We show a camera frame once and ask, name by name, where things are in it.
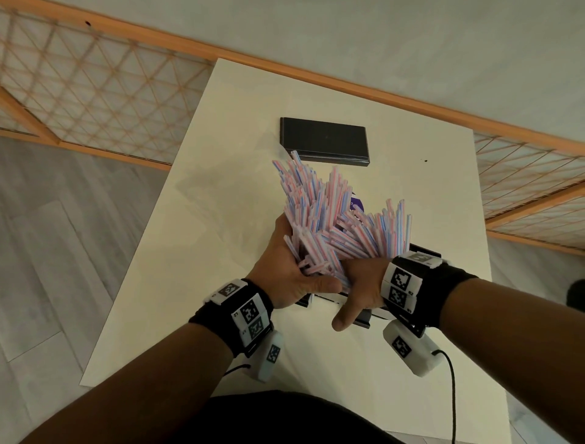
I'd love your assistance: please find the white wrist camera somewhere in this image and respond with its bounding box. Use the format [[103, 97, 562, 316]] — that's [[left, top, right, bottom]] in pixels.
[[243, 330, 284, 383], [382, 319, 445, 378]]

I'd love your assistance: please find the person's right forearm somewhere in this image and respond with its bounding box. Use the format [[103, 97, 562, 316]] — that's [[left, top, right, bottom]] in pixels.
[[438, 277, 585, 444]]

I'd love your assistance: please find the wooden lattice panel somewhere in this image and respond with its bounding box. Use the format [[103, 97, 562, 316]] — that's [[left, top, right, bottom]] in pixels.
[[473, 131, 585, 257], [0, 7, 215, 172]]

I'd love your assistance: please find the bundle of striped drinking straws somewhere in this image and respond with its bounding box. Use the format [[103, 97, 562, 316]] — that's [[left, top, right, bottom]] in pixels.
[[272, 151, 413, 290]]

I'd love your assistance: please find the person's left hand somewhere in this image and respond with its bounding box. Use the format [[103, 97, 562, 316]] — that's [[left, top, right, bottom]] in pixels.
[[245, 213, 343, 310]]

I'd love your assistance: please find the person's left forearm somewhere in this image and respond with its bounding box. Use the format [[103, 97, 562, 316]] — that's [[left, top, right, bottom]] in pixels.
[[18, 322, 235, 444]]

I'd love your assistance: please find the black wristband with marker tags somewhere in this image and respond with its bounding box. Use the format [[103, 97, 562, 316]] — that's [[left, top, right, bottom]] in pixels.
[[380, 251, 479, 339], [189, 278, 275, 359]]

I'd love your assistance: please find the orange wooden rail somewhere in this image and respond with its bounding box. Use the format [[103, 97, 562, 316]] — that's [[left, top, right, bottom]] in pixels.
[[0, 0, 585, 157]]

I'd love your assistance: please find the black flat box lid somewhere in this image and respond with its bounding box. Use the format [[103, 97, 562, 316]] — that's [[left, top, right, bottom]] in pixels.
[[280, 117, 371, 167]]

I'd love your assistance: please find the black open box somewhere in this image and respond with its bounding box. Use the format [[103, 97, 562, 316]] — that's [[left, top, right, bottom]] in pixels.
[[295, 244, 442, 330]]

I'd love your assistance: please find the person's right hand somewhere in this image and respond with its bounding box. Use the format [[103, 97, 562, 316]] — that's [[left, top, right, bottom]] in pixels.
[[331, 257, 390, 332]]

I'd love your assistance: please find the person's black clothing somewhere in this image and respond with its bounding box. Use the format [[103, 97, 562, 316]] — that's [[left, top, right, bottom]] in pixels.
[[168, 390, 405, 444]]

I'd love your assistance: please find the dark round object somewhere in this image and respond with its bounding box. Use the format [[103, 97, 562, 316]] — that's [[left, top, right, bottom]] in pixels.
[[566, 279, 585, 314]]

